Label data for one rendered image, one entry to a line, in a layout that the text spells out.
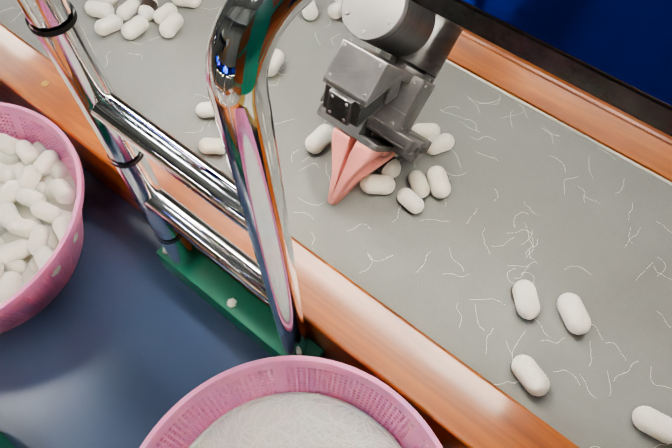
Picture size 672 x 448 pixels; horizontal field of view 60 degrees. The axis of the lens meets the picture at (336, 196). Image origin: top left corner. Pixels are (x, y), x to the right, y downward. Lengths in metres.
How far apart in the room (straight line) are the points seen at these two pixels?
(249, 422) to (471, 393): 0.19
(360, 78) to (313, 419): 0.29
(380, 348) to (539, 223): 0.21
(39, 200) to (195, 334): 0.21
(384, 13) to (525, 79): 0.28
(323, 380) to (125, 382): 0.21
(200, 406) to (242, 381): 0.04
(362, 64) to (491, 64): 0.28
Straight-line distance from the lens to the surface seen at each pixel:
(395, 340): 0.51
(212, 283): 0.59
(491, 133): 0.66
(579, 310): 0.57
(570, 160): 0.67
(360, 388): 0.51
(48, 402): 0.65
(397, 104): 0.52
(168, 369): 0.62
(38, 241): 0.64
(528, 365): 0.53
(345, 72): 0.46
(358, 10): 0.48
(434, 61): 0.54
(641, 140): 0.69
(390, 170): 0.59
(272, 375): 0.52
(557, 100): 0.70
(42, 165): 0.69
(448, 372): 0.51
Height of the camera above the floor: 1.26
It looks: 60 degrees down
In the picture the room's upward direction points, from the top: straight up
